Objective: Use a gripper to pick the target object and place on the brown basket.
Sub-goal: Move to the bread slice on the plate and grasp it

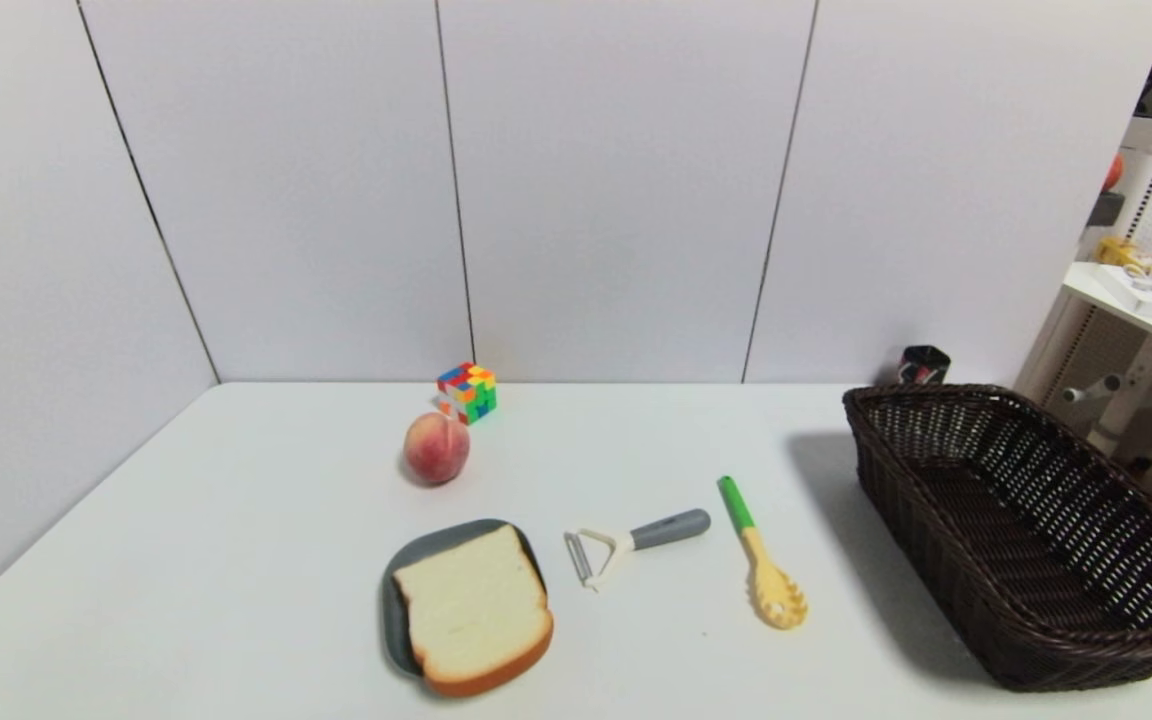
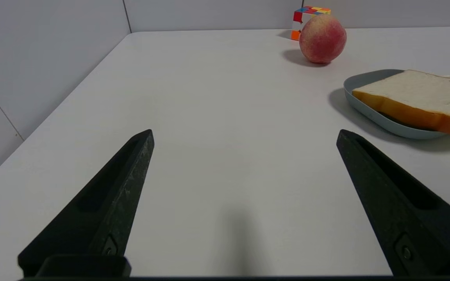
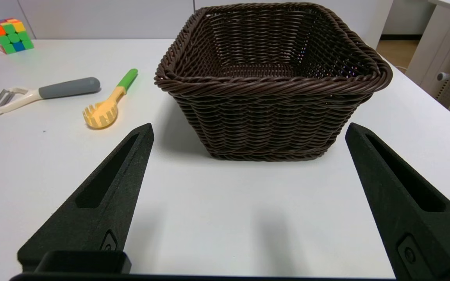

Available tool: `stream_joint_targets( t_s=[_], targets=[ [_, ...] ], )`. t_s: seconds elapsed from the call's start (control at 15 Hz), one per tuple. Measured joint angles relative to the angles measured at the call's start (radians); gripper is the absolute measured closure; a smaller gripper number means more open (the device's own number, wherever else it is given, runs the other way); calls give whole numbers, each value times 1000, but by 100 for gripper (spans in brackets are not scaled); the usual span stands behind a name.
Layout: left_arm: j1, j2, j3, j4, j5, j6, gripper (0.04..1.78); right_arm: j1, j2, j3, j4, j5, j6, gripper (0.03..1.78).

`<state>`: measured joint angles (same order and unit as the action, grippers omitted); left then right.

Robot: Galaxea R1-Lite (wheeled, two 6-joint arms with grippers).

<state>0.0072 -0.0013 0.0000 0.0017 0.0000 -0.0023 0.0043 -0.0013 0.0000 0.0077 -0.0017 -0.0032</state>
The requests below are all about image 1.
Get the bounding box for pink peach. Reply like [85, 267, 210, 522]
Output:
[403, 411, 472, 487]

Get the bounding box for multicolour puzzle cube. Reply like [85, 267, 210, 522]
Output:
[436, 361, 499, 426]

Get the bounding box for grey plate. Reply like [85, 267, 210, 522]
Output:
[380, 518, 547, 679]

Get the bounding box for bread slice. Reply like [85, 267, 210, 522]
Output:
[392, 524, 555, 699]

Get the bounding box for brown woven basket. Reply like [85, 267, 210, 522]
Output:
[842, 383, 1152, 693]

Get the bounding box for yellow pasta spoon green handle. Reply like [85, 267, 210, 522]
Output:
[717, 475, 809, 631]

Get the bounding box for white power strip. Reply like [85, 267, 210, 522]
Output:
[1096, 264, 1152, 320]

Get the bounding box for small yellow object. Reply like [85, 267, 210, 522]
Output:
[1096, 236, 1149, 270]

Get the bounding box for white peeler grey handle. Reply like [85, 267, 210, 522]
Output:
[563, 508, 713, 593]

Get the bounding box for white side desk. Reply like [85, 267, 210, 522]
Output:
[1014, 261, 1152, 471]

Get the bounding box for black cup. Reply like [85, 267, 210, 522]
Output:
[899, 345, 952, 386]

